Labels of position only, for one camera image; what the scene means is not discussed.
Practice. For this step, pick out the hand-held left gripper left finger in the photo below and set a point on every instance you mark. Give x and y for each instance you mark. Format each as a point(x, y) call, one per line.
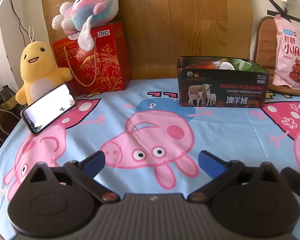
point(95, 163)

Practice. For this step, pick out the wooden headboard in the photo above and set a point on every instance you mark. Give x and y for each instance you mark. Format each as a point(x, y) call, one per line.
point(165, 25)

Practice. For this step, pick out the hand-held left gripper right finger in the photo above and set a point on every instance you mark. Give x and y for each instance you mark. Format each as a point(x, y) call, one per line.
point(211, 163)

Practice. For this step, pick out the light green snack packet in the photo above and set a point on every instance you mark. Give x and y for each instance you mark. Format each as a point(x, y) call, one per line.
point(245, 65)

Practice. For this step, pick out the black tape strips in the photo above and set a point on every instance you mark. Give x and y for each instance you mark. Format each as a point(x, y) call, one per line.
point(277, 7)

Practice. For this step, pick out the white jelly cup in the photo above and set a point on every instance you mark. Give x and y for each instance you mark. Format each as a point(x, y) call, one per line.
point(226, 65)

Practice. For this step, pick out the pink and blue plush toy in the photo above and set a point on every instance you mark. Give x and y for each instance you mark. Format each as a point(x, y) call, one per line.
point(95, 7)

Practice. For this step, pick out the printed blanket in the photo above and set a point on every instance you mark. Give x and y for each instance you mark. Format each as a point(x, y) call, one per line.
point(150, 130)

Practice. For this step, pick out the black power adapter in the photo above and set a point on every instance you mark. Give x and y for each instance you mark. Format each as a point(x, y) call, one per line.
point(6, 96)

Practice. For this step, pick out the smartphone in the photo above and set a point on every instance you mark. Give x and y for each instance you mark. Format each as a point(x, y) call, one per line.
point(48, 107)

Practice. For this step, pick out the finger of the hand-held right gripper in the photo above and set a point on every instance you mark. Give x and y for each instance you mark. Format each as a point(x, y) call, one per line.
point(296, 180)

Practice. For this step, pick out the orange snack packet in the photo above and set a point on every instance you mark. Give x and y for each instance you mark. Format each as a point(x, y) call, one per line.
point(201, 65)

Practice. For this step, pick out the red gift box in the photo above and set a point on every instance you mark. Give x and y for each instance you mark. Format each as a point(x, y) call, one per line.
point(102, 62)

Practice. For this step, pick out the yellow plush toy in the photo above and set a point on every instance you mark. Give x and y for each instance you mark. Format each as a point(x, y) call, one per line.
point(37, 70)

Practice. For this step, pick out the pink snack bag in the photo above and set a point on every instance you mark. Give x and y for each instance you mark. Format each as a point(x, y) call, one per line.
point(293, 52)

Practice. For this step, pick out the dark printed storage box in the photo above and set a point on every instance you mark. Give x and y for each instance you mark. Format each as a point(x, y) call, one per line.
point(222, 90)

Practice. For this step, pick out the wooden chair with brown cushion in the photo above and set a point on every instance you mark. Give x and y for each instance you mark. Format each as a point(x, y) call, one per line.
point(263, 45)

